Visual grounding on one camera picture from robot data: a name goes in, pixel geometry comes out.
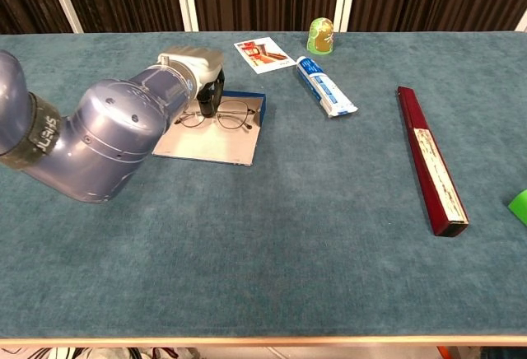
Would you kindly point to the green building block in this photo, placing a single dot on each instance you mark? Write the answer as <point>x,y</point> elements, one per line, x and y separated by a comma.
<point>519,208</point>

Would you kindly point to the white blue toothpaste tube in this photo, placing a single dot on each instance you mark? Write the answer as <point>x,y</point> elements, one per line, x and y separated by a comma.
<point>323,85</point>

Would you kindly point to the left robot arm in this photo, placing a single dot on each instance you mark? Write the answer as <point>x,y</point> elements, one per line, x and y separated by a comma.
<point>111,136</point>

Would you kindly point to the blue glasses case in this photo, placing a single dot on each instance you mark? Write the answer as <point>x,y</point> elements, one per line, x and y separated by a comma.
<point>214,145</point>

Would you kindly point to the teal table cloth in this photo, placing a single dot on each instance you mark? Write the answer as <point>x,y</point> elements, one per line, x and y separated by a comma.
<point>288,231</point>

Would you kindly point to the thin-framed eyeglasses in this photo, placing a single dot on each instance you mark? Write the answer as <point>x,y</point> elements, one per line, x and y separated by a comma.
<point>232,119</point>

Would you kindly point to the photo card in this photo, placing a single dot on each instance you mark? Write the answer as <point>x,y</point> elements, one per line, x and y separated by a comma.
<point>263,54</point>

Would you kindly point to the dark red long box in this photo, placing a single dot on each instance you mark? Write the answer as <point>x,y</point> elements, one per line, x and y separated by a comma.
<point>416,145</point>

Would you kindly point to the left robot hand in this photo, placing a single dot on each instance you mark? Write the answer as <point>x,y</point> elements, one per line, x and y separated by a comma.
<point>197,62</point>

